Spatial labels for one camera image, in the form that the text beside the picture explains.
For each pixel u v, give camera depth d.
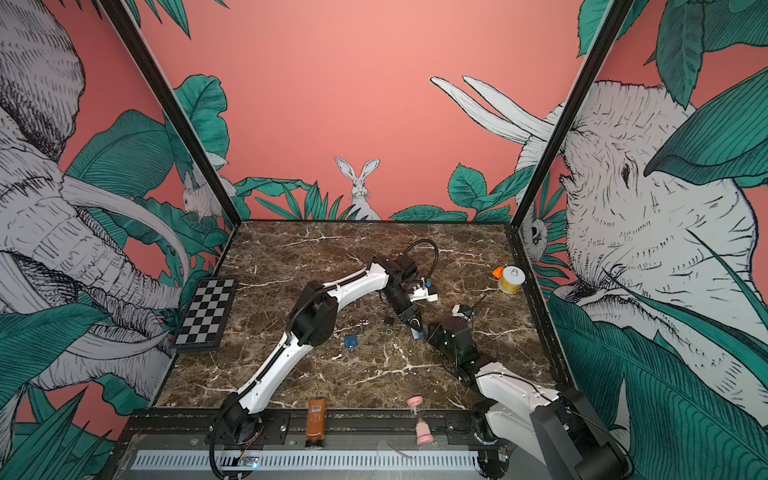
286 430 0.74
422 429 0.73
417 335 0.90
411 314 0.85
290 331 0.67
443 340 0.77
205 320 0.90
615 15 0.69
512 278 0.98
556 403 0.46
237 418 0.64
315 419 0.72
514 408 0.53
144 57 0.76
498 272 1.04
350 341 0.88
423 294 0.88
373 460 0.70
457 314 0.81
